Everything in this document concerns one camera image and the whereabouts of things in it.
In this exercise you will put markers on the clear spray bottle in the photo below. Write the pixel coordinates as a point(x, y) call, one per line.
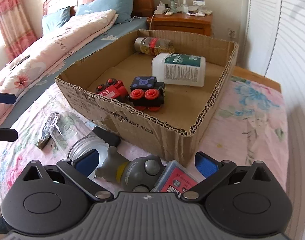
point(185, 7)

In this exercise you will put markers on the red playing card case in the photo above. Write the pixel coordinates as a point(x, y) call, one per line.
point(175, 178)

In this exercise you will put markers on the white power strip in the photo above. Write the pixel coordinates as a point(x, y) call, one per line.
point(161, 8)

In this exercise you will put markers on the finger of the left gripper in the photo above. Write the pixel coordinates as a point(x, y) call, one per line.
point(8, 134)
point(6, 98)

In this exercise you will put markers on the blue pillow right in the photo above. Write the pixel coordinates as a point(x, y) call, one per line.
point(122, 7)

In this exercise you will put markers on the white louvered closet door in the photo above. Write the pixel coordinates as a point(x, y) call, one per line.
point(275, 47)

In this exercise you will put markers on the wooden nightstand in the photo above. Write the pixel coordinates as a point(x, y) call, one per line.
point(181, 22)

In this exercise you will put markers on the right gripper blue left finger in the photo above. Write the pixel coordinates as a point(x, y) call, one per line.
point(77, 172)

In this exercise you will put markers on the blue bed sheet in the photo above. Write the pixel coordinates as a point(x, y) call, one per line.
point(115, 32)

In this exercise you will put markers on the clear bottle yellow capsules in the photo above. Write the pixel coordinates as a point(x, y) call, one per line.
point(153, 46)

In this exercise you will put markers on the cardboard box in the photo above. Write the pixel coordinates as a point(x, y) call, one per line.
point(176, 130)

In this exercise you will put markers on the dark key fob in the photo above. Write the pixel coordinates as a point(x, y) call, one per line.
point(45, 134)

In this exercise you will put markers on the wall power outlet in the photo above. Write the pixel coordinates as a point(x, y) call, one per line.
point(231, 33)

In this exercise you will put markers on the floral pink tablecloth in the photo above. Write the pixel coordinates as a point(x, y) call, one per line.
point(249, 124)

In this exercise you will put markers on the clear jar with white lid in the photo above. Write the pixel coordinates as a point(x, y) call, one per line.
point(74, 138)

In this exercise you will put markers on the red toy train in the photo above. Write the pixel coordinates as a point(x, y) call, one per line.
point(113, 89)

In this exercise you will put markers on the white plastic bottle green label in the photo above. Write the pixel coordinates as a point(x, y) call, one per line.
point(179, 69)

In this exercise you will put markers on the blue pillow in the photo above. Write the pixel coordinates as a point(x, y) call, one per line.
point(122, 7)
point(55, 20)

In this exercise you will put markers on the pink curtain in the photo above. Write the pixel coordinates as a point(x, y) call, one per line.
point(15, 28)

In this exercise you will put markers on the pink floral quilt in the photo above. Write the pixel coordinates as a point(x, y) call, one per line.
point(48, 54)

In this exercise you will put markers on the black cube toy red wheels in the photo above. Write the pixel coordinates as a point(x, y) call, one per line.
point(147, 93)

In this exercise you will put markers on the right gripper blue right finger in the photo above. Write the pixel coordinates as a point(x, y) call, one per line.
point(215, 174)

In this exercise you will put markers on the blue pillow left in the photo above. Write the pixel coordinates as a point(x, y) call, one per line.
point(55, 20)

